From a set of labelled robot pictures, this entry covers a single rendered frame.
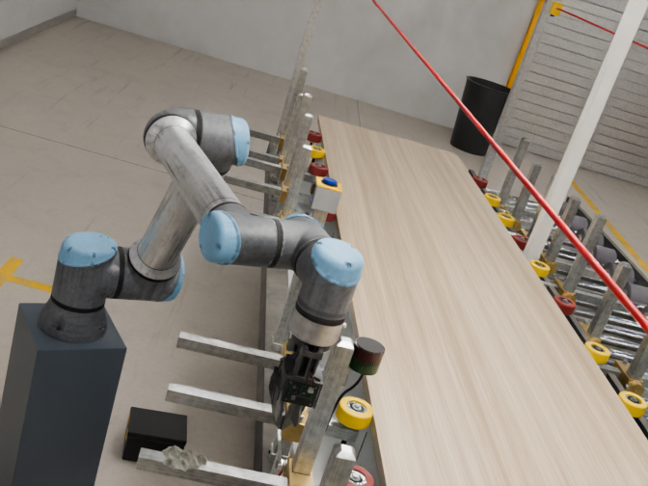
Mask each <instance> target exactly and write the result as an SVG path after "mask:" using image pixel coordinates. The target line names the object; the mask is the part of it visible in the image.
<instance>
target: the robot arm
mask: <svg viewBox="0 0 648 486"><path fill-rule="evenodd" d="M143 140H144V145H145V148H146V150H147V152H148V154H149V156H150V157H151V158H152V159H153V160H154V161H156V162H157V163H160V164H162V165H164V167H165V169H166V170H167V172H168V174H169V175H170V177H171V179H172V181H171V183H170V185H169V187H168V189H167V191H166V193H165V195H164V197H163V199H162V201H161V203H160V204H159V206H158V208H157V210H156V212H155V214H154V216H153V218H152V220H151V222H150V224H149V226H148V229H147V231H146V233H145V235H143V236H140V237H138V238H137V239H136V240H134V241H133V243H132V244H131V246H130V247H121V246H118V245H117V242H116V241H115V240H114V239H113V238H109V236H108V235H105V234H102V233H98V232H91V231H88V232H84V231H82V232H77V233H74V234H71V235H69V236H68V237H66V239H65V240H64V241H63V243H62V246H61V249H60V252H59V253H58V260H57V265H56V270H55V275H54V281H53V285H52V290H51V295H50V298H49V299H48V301H47V302H46V304H45V305H44V307H43V308H42V309H41V311H40V315H39V321H38V322H39V326H40V328H41V329H42V330H43V331H44V332H45V333H46V334H47V335H49V336H51V337H53V338H55V339H58V340H61V341H66V342H72V343H87V342H93V341H96V340H98V339H100V338H102V337H103V336H104V335H105V333H106V329H107V318H106V313H105V308H104V305H105V301H106V298H108V299H123V300H138V301H152V302H169V301H173V300H174V299H175V298H176V296H177V295H178V293H179V292H180V290H181V288H182V284H183V280H184V279H183V275H184V261H183V257H182V256H181V254H180V253H181V251H182V249H183V248H184V246H185V244H186V243H187V241H188V239H189V237H190V236H191V234H192V232H193V230H194V229H195V227H196V225H197V223H199V224H200V231H199V244H200V248H201V252H202V256H203V257H204V258H205V259H206V260H207V261H209V262H213V263H217V264H220V265H229V264H231V265H242V266H253V267H264V268H272V269H284V270H292V271H294V273H295V274H296V276H297V277H298V278H299V280H300V281H301V283H302V286H301V289H300V292H299V295H298V299H297V302H296V305H295V307H294V310H293V314H292V316H291V319H290V322H289V325H288V326H289V330H290V332H291V333H292V335H291V338H289V339H288V343H287V347H286V350H287V351H292V353H293V354H287V353H286V355H285V356H284V357H282V358H280V364H279V367H277V366H274V371H273V373H272V374H271V377H270V379H269V392H270V398H271V408H272V415H273V420H274V422H275V424H276V426H277V428H278V429H281V430H284V429H285V428H287V427H288V426H289V425H290V424H292V423H293V425H294V427H297V426H298V424H299V421H300V416H301V414H302V413H303V412H304V409H305V407H310V408H311V407H313V409H315V406H316V403H317V400H318V397H319V395H320V392H321V390H322V387H323V378H322V368H321V365H319V364H318V363H319V360H320V361H321V360H322V357H323V354H324V353H323V352H326V351H328V350H329V349H330V346H331V345H334V344H335V343H337V341H338V338H339V335H340V332H341V328H346V323H344V320H345V317H346V315H347V313H348V310H349V307H350V304H351V302H352V299H353V296H354V293H355V290H356V287H357V284H358V282H359V281H360V279H361V277H362V270H363V267H364V259H363V256H362V255H361V253H360V252H359V251H358V250H357V249H355V248H353V247H352V245H350V244H348V243H346V242H344V241H341V240H338V239H334V238H331V237H330V236H329V234H328V233H327V232H326V231H325V230H324V228H323V227H322V225H321V224H320V223H319V222H317V221H316V220H314V219H313V218H312V217H311V216H309V215H306V214H292V215H289V216H287V217H285V218H283V219H278V218H269V217H261V216H254V215H251V214H250V212H249V211H248V209H247V208H246V207H245V206H244V205H243V204H241V202H240V201H239V200H238V199H237V198H236V197H235V195H234V194H233V192H232V191H231V190H230V188H229V187H228V185H227V184H226V183H225V181H224V180H223V178H224V177H225V175H226V174H227V173H228V172H229V170H230V168H231V166H232V165H234V166H236V167H238V166H243V165H244V164H245V163H246V161H247V158H248V154H249V148H250V131H249V126H248V124H247V123H246V121H245V120H244V119H242V118H239V117H235V116H233V115H224V114H219V113H213V112H207V111H203V110H197V109H192V108H186V107H176V108H169V109H165V110H162V111H160V112H158V113H157V114H155V115H154V116H152V117H151V118H150V119H149V121H148V123H147V124H146V127H145V129H144V134H143ZM285 402H288V403H291V404H290V405H289V406H288V410H287V413H286V414H285V415H284V416H283V412H284V403H285Z"/></svg>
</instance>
